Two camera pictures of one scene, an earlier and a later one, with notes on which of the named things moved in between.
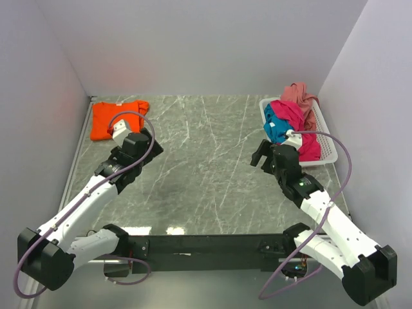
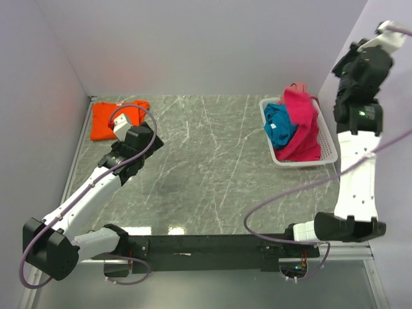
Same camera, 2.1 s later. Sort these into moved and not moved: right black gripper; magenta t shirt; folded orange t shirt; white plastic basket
Moved: magenta t shirt; right black gripper
Not moved: folded orange t shirt; white plastic basket
